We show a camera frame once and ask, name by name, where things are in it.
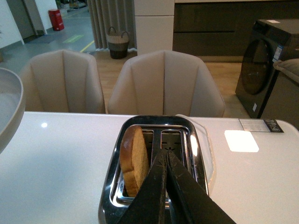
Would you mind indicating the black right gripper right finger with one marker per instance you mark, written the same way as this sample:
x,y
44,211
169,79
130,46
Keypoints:
x,y
190,204

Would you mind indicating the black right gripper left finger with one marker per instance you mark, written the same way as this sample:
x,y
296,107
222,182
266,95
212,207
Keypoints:
x,y
148,207

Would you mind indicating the toasted bread slice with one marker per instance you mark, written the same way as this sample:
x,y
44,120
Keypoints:
x,y
134,161

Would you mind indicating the white round plate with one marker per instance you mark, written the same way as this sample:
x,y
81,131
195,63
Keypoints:
x,y
12,105

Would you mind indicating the chrome cream two-slot toaster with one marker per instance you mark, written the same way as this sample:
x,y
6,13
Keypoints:
x,y
181,135

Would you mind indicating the clear toaster lid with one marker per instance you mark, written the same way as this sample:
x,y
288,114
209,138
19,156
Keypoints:
x,y
206,151

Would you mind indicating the black white label card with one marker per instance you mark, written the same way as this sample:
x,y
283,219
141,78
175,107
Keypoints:
x,y
261,125

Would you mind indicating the beige chair right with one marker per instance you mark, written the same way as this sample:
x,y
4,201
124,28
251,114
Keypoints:
x,y
166,83

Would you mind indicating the beige chair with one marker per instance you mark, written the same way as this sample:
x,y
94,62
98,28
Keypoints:
x,y
166,83
62,81

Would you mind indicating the grey cushioned seat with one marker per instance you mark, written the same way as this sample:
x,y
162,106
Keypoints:
x,y
283,102

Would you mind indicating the beige chair left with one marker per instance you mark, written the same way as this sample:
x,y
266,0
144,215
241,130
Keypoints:
x,y
62,81

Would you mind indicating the woven laundry basket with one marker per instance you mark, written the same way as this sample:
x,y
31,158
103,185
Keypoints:
x,y
118,42

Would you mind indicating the dark front-load washing machine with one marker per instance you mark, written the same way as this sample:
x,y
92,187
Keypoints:
x,y
270,41

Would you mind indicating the dark kitchen counter cabinet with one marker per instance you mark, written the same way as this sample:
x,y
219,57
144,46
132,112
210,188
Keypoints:
x,y
220,31

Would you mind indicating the white tall cabinet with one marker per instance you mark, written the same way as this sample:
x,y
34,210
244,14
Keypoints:
x,y
154,20

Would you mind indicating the grey pleated curtain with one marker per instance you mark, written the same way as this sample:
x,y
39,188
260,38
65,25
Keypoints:
x,y
119,14

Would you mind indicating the red bin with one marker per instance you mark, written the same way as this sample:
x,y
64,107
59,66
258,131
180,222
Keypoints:
x,y
56,19

